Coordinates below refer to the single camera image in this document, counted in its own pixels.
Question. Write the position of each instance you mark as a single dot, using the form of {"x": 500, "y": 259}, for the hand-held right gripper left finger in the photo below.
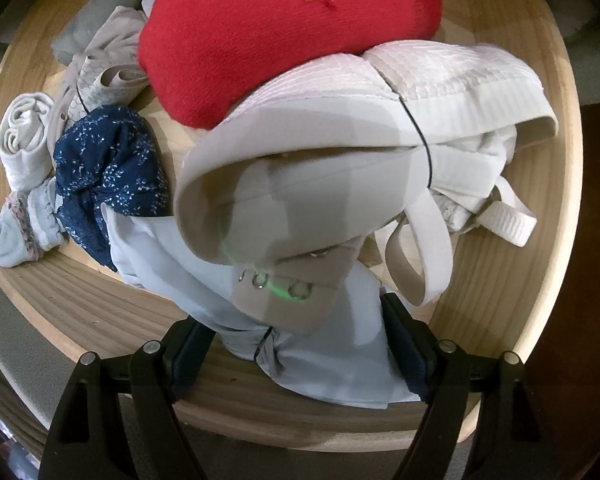
{"x": 182, "y": 360}

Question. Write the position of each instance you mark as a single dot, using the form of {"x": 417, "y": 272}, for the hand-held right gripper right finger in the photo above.
{"x": 405, "y": 342}

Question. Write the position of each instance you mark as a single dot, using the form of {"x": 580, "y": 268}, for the light blue underwear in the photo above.
{"x": 320, "y": 360}

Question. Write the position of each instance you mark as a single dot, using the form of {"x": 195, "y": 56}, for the wooden drawer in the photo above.
{"x": 480, "y": 285}

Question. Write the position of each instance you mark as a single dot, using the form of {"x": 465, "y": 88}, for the navy floral underwear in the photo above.
{"x": 110, "y": 170}

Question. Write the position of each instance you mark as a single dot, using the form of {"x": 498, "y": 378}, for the pale socks with floral trim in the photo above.
{"x": 10, "y": 240}

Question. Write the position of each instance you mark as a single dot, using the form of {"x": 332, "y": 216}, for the beige bra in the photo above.
{"x": 330, "y": 110}

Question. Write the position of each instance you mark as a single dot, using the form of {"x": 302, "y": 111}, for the white sock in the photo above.
{"x": 25, "y": 145}

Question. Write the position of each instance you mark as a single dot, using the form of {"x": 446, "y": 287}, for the beige underwear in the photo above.
{"x": 105, "y": 50}

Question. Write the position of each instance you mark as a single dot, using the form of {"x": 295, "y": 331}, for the red knit garment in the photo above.
{"x": 260, "y": 35}

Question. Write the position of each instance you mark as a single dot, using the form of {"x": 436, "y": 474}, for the grey underwear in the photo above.
{"x": 95, "y": 15}

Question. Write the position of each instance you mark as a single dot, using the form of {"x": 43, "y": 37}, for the white crumpled cloth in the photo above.
{"x": 500, "y": 145}

